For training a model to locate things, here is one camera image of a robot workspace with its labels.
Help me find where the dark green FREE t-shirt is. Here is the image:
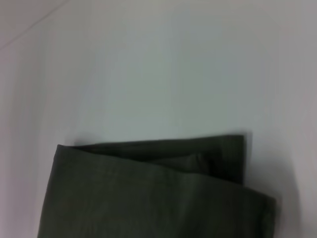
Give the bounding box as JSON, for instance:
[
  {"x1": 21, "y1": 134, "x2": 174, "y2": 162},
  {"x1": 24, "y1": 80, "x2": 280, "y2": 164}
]
[{"x1": 37, "y1": 133, "x2": 277, "y2": 238}]

